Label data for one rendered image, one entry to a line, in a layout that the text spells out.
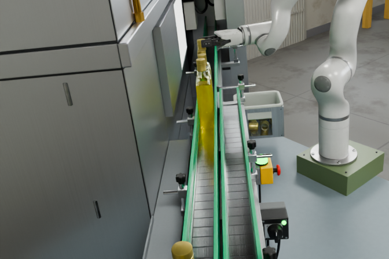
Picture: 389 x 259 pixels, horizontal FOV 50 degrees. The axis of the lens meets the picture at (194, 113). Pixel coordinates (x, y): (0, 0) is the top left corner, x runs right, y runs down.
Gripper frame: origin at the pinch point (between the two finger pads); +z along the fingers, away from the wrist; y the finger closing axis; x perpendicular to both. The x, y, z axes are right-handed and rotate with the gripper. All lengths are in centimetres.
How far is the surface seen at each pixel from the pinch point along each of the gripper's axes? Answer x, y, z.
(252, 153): 21, 59, 2
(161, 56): -3.7, 22.8, 21.1
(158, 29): -13.4, 22.9, 20.7
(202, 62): 2.3, 18.5, 5.8
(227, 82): 52, -82, -31
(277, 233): 37, 77, 2
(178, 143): 29.8, 26.4, 19.8
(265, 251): 17, 103, 14
